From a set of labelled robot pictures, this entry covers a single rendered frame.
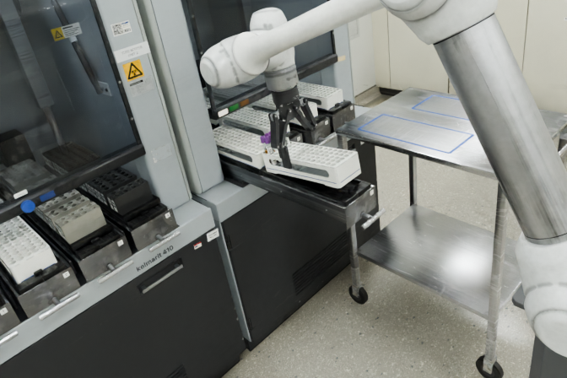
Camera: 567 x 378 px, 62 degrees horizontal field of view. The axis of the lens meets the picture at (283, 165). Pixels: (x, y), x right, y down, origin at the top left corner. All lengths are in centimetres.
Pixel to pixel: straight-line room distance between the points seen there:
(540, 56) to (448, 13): 271
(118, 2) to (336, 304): 146
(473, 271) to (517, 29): 198
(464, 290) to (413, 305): 38
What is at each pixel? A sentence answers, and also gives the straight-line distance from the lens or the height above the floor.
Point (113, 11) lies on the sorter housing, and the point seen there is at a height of 135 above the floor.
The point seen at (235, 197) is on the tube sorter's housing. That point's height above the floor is 72.
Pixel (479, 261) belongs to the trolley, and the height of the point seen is 28.
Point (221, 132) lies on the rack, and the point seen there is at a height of 87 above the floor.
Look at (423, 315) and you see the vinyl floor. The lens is 209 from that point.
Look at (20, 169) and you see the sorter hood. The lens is 129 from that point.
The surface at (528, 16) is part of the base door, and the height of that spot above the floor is 71.
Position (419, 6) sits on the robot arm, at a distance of 74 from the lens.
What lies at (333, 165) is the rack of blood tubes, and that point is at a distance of 125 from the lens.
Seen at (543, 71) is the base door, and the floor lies 37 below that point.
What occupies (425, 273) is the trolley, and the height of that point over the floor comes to 28.
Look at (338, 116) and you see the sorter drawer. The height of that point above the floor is 79.
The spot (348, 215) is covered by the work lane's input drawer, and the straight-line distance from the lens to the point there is 128.
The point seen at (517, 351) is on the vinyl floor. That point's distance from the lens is 202.
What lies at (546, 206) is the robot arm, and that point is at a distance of 86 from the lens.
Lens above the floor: 151
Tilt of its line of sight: 28 degrees down
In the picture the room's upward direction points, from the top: 10 degrees counter-clockwise
